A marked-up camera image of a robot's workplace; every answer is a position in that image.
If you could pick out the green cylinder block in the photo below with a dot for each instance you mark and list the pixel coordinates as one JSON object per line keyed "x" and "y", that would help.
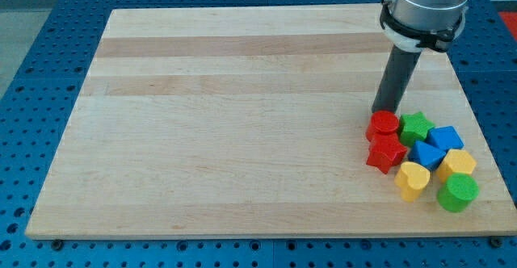
{"x": 458, "y": 191}

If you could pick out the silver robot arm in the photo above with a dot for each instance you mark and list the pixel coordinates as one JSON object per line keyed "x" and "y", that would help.
{"x": 413, "y": 25}

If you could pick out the wooden board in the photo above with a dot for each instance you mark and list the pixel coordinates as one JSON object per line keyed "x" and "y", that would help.
{"x": 249, "y": 122}

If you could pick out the red cylinder block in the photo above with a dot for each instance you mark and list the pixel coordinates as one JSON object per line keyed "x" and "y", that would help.
{"x": 382, "y": 122}

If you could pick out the red star block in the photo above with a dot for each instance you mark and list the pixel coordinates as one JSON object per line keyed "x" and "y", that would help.
{"x": 385, "y": 152}

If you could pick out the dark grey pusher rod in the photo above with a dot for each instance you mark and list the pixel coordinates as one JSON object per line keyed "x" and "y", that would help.
{"x": 395, "y": 79}

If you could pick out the green star block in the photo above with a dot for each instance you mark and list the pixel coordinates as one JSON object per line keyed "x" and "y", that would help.
{"x": 414, "y": 127}

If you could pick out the yellow heart block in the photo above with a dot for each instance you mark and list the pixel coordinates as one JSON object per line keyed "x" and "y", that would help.
{"x": 411, "y": 179}

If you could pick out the blue triangle block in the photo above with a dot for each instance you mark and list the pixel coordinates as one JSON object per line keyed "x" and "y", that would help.
{"x": 426, "y": 155}

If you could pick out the blue cube block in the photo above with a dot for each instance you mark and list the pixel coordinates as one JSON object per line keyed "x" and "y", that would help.
{"x": 445, "y": 138}

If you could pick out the yellow hexagon block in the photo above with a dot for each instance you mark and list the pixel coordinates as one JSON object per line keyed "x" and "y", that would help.
{"x": 456, "y": 161}

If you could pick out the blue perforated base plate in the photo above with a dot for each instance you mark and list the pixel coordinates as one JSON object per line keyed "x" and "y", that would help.
{"x": 34, "y": 112}

